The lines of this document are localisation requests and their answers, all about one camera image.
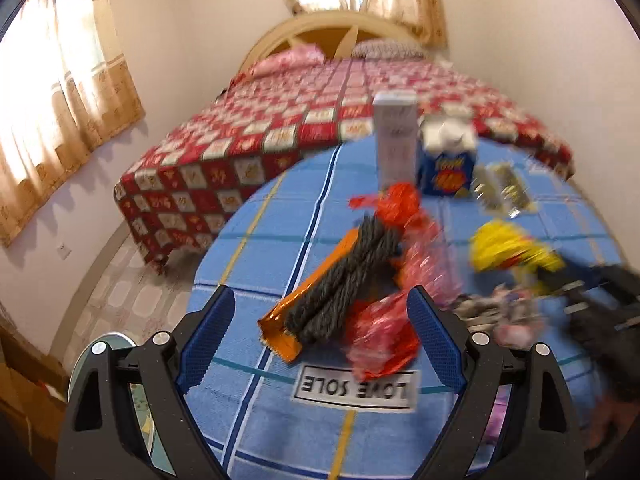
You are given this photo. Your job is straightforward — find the yellow snack wrapper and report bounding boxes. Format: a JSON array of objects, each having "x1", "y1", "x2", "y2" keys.
[{"x1": 469, "y1": 219, "x2": 565, "y2": 272}]

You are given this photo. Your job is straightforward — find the red plastic bag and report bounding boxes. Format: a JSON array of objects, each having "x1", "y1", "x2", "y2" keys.
[{"x1": 343, "y1": 182, "x2": 457, "y2": 380}]

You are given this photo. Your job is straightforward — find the purple snack wrapper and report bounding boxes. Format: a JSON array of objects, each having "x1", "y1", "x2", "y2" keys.
[{"x1": 484, "y1": 386, "x2": 511, "y2": 444}]

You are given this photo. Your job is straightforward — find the light blue trash bin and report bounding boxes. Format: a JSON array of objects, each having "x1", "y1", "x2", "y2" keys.
[{"x1": 66, "y1": 332, "x2": 175, "y2": 476}]

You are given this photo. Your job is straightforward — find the grey crumpled wrapper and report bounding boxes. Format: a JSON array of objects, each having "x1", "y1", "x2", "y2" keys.
[{"x1": 451, "y1": 284, "x2": 544, "y2": 350}]

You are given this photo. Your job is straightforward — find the wooden side cabinet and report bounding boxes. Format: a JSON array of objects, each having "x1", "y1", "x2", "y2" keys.
[{"x1": 1, "y1": 315, "x2": 68, "y2": 479}]

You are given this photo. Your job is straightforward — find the foil sachet packets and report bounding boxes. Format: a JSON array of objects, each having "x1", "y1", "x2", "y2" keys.
[{"x1": 472, "y1": 162, "x2": 537, "y2": 219}]

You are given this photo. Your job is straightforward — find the blue milk carton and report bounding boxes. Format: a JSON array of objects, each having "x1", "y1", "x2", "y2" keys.
[{"x1": 416, "y1": 115, "x2": 477, "y2": 197}]

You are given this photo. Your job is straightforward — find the orange snack wrapper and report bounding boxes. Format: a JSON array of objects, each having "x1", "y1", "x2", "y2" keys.
[{"x1": 257, "y1": 228, "x2": 359, "y2": 364}]

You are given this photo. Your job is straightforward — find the blue plaid bed sheet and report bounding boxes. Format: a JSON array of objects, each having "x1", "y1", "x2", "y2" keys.
[{"x1": 184, "y1": 134, "x2": 626, "y2": 480}]

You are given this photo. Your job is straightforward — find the white tall carton box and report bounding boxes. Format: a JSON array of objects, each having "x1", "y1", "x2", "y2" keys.
[{"x1": 372, "y1": 90, "x2": 419, "y2": 190}]

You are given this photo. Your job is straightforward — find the red checkered bedspread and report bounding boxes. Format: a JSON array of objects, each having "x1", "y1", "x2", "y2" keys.
[{"x1": 114, "y1": 58, "x2": 575, "y2": 270}]

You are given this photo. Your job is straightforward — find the striped grey pillow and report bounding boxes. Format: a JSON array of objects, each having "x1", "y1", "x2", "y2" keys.
[{"x1": 350, "y1": 39, "x2": 425, "y2": 60}]

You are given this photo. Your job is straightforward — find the cream wooden headboard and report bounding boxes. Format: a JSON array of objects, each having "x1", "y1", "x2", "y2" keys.
[{"x1": 239, "y1": 10, "x2": 420, "y2": 73}]

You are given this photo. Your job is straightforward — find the left window curtain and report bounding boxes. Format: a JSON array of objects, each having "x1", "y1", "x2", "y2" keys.
[{"x1": 1, "y1": 0, "x2": 145, "y2": 246}]

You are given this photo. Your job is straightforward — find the pink pillow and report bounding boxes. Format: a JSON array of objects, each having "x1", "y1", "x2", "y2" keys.
[{"x1": 247, "y1": 44, "x2": 326, "y2": 78}]

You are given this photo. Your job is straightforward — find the wall power socket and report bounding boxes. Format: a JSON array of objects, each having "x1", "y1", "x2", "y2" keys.
[{"x1": 56, "y1": 243, "x2": 70, "y2": 260}]

